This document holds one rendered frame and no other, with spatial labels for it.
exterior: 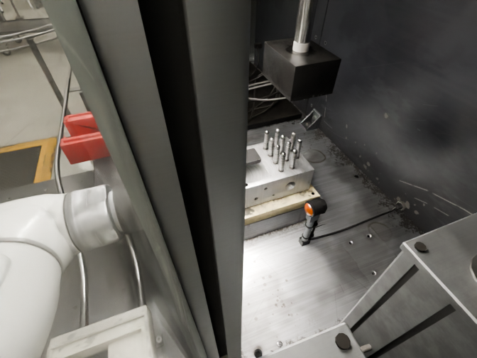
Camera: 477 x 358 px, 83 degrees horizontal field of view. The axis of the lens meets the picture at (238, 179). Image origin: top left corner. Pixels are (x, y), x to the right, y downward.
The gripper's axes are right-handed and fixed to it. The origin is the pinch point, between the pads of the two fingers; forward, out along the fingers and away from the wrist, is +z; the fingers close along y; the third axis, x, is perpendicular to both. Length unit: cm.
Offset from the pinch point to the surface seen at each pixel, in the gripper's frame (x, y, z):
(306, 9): -0.8, 24.7, 7.1
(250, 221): -6.4, -4.0, -0.9
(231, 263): -22.9, 18.1, -9.8
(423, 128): -6.2, 7.1, 29.6
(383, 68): 5.8, 12.2, 29.6
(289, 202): -5.9, -2.6, 6.3
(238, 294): -22.9, 13.0, -9.3
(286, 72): -2.4, 18.7, 4.5
